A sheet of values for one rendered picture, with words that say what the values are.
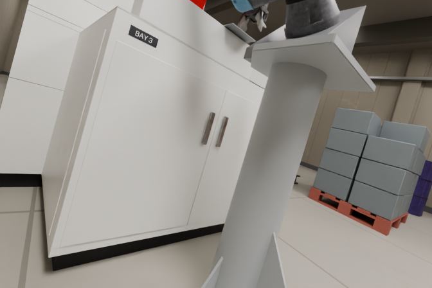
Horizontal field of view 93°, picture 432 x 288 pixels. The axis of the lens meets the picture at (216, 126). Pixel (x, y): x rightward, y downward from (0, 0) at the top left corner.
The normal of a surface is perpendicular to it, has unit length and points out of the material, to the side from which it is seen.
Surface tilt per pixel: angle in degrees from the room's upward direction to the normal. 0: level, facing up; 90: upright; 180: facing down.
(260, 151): 90
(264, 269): 90
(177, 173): 90
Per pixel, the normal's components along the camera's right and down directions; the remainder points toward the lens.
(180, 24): 0.65, 0.21
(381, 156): -0.72, -0.19
